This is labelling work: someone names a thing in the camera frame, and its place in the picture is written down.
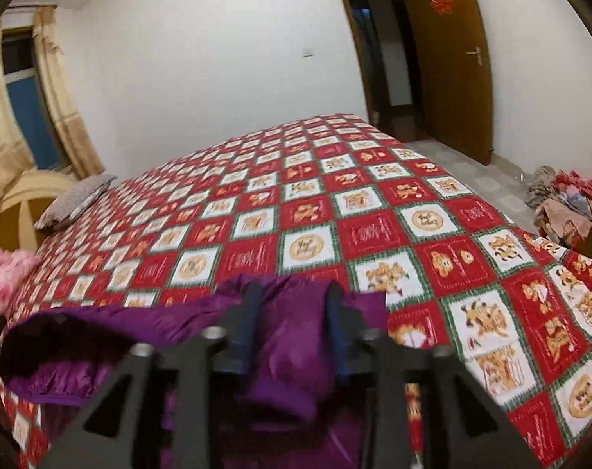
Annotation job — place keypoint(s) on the striped grey pillow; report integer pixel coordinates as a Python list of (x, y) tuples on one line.
[(76, 200)]

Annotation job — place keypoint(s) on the narrow beige patterned curtain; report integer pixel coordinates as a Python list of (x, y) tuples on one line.
[(66, 107)]

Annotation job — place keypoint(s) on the window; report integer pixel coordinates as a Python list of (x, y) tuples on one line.
[(27, 107)]

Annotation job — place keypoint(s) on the red patterned bed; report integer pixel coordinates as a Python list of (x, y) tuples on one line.
[(325, 205)]

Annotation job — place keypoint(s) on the pink floral blanket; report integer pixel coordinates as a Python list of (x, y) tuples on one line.
[(7, 278)]

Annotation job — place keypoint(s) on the wide beige patterned curtain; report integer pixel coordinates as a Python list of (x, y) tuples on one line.
[(2, 146)]

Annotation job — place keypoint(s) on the pile of clothes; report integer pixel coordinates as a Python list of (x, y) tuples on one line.
[(560, 205)]

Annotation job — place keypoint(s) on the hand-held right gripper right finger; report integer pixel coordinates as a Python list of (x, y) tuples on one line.
[(336, 332)]

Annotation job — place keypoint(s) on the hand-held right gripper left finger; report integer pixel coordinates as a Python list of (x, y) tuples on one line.
[(252, 322)]

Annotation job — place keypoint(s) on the brown door frame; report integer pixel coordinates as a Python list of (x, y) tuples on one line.
[(347, 10)]

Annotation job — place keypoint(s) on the brown wooden door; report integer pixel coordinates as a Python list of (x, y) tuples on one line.
[(447, 83)]

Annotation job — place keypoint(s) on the purple hooded puffer jacket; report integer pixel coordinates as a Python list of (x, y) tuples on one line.
[(286, 342)]

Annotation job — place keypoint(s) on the cream wooden headboard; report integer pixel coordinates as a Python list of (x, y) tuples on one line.
[(12, 205)]

